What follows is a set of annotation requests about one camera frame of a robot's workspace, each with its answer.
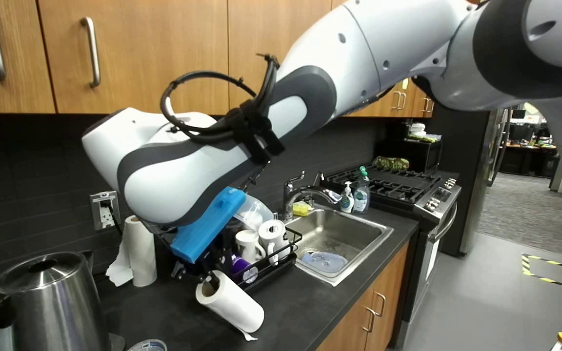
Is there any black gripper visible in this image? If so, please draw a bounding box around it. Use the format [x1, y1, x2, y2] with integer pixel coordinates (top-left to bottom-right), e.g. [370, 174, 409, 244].
[179, 226, 240, 283]

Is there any white paper towel roll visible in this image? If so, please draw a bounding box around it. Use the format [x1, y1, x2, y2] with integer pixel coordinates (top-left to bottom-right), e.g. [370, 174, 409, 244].
[193, 269, 267, 343]

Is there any plain white mug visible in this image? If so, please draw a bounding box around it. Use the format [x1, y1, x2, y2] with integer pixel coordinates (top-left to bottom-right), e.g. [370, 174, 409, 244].
[257, 219, 288, 260]

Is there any clear plastic food container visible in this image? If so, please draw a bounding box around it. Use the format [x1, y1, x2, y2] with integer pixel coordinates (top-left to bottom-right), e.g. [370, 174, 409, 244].
[232, 193, 275, 234]

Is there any yellow sponge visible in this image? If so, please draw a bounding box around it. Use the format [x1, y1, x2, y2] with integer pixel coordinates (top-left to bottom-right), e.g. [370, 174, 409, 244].
[290, 201, 314, 219]

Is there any chrome main faucet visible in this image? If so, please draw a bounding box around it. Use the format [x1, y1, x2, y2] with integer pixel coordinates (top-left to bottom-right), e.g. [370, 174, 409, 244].
[281, 170, 335, 221]

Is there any stainless steel sink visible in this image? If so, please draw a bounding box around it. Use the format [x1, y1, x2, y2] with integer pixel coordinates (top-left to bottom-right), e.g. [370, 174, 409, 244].
[285, 205, 396, 289]

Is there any white soap pump bottle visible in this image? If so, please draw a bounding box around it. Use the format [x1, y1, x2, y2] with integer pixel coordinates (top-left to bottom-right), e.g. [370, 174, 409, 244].
[337, 180, 357, 215]

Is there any stainless steel electric kettle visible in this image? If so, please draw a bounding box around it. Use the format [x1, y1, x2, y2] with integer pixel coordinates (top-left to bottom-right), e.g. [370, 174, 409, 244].
[0, 250, 111, 351]

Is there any black gas stove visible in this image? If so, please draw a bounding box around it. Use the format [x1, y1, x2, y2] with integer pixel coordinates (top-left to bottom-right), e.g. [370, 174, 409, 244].
[322, 164, 464, 328]

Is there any black countertop box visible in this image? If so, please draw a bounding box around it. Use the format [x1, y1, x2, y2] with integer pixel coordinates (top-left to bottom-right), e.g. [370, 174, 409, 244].
[384, 135, 445, 176]

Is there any wooden upper cabinet door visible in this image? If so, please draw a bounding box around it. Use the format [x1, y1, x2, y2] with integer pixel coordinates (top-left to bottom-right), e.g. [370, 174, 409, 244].
[0, 0, 56, 115]
[35, 0, 232, 117]
[226, 0, 355, 109]

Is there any black refrigerator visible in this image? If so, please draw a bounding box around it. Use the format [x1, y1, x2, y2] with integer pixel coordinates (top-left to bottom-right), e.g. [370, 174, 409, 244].
[431, 106, 511, 260]

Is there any yellow black floor tape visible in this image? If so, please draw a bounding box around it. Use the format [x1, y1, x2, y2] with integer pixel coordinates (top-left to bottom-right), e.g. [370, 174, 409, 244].
[519, 252, 562, 295]

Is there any black wire dish rack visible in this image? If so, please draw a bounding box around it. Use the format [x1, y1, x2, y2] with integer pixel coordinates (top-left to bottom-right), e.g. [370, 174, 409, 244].
[218, 221, 304, 293]

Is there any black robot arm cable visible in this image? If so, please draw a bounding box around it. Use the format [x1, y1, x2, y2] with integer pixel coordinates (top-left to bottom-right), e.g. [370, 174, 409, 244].
[158, 53, 283, 166]

